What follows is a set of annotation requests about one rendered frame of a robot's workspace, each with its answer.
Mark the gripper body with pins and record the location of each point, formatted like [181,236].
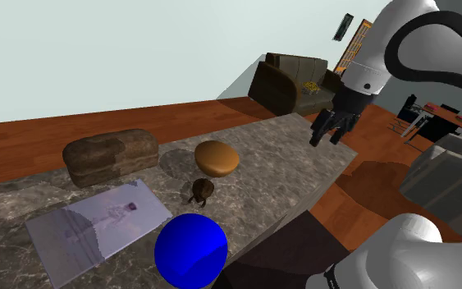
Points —
[349,105]

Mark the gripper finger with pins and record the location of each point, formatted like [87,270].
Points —
[340,133]
[319,127]

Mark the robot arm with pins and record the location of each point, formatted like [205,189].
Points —
[410,44]

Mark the dark brown sofa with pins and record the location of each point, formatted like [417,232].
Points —
[290,84]

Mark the orange framed window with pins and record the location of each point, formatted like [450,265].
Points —
[353,47]

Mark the dining table with chairs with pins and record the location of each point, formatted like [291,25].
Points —
[434,118]

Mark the round orange-brown bun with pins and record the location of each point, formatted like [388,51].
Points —
[216,158]

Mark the grey sofa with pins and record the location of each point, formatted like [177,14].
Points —
[446,184]

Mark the small dark brown figure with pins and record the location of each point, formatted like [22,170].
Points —
[202,190]

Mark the blue ball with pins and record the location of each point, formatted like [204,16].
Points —
[190,250]

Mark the brown bread loaf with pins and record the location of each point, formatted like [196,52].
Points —
[109,155]

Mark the pale lilac book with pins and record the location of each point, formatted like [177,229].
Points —
[94,228]

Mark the dark green wall picture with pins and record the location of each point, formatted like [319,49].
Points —
[343,27]

